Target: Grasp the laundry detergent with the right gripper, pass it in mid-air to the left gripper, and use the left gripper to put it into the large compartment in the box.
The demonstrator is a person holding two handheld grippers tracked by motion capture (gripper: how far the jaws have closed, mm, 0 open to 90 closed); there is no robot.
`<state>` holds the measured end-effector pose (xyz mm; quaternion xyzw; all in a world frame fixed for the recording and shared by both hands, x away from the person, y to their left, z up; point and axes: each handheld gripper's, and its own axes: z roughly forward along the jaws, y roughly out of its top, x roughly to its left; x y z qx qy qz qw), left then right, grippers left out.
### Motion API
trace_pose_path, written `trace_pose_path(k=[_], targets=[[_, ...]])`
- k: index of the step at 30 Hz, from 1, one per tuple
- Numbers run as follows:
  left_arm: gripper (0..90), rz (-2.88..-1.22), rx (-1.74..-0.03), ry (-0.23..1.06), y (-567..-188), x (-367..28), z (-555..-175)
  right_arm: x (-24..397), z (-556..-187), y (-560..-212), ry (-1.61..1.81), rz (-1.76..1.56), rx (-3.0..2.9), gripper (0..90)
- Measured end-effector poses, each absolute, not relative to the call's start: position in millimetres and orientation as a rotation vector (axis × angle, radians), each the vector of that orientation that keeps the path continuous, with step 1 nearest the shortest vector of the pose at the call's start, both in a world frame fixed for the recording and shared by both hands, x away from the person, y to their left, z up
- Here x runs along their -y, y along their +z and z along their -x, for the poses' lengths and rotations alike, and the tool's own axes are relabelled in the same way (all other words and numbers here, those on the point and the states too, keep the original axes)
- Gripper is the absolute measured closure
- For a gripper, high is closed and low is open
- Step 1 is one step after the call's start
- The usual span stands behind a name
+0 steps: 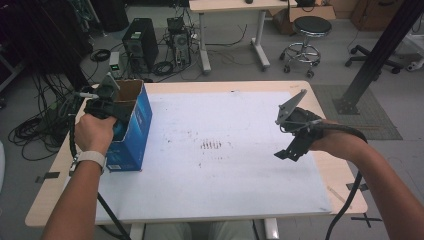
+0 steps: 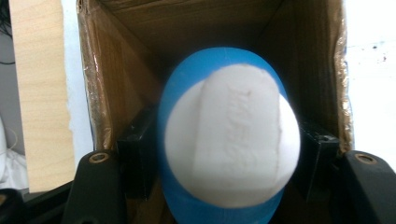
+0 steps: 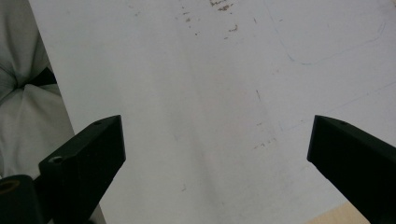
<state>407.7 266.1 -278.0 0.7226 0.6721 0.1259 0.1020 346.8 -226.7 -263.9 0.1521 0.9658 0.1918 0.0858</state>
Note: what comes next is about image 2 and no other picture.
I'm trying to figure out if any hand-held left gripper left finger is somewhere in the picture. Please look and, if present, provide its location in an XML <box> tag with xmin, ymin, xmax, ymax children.
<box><xmin>116</xmin><ymin>105</ymin><xmax>160</xmax><ymax>201</ymax></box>

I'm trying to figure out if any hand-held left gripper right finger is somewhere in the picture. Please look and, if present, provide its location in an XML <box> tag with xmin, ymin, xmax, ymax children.
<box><xmin>292</xmin><ymin>120</ymin><xmax>341</xmax><ymax>203</ymax></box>

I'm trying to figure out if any blue and white ball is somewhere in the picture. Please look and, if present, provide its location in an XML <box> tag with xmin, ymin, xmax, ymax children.
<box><xmin>156</xmin><ymin>46</ymin><xmax>302</xmax><ymax>224</ymax></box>

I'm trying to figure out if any brown cardboard box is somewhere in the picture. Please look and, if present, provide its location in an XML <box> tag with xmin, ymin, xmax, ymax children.
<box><xmin>76</xmin><ymin>0</ymin><xmax>355</xmax><ymax>224</ymax></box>

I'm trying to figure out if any light wooden board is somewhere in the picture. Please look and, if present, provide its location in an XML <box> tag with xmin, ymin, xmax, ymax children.
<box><xmin>7</xmin><ymin>0</ymin><xmax>77</xmax><ymax>193</ymax></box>

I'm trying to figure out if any white cloth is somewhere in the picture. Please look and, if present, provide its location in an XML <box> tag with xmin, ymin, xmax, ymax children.
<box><xmin>0</xmin><ymin>116</ymin><xmax>30</xmax><ymax>190</ymax></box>

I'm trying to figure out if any black cable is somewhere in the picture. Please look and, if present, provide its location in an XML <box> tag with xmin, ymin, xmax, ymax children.
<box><xmin>0</xmin><ymin>0</ymin><xmax>16</xmax><ymax>66</ymax></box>

